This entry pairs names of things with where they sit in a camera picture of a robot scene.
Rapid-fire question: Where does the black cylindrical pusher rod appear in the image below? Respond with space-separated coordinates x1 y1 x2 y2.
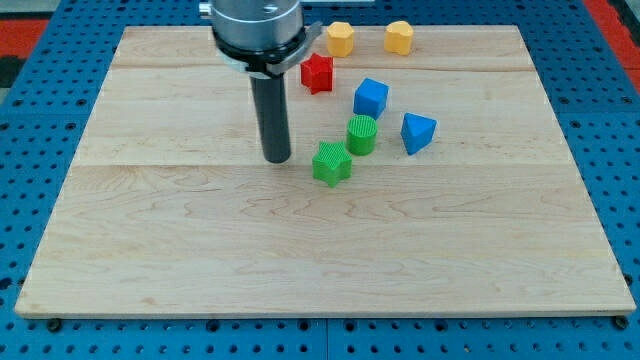
250 76 291 164

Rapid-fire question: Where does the green star block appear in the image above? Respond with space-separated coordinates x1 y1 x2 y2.
312 141 352 188

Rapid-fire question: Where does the red star block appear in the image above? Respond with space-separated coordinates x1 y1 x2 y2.
300 53 334 94

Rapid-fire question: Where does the light wooden board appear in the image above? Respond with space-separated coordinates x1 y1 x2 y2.
15 25 636 319

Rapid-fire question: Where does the yellow hexagon block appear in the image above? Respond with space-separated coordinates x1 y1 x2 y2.
326 22 355 58

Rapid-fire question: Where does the green cylinder block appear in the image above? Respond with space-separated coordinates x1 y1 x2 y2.
346 115 378 156

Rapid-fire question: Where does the blue cube block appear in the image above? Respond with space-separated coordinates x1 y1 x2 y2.
353 78 389 120

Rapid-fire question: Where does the yellow heart block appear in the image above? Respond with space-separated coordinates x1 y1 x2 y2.
383 20 414 56

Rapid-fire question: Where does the blue triangle block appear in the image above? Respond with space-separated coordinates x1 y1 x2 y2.
401 113 437 156

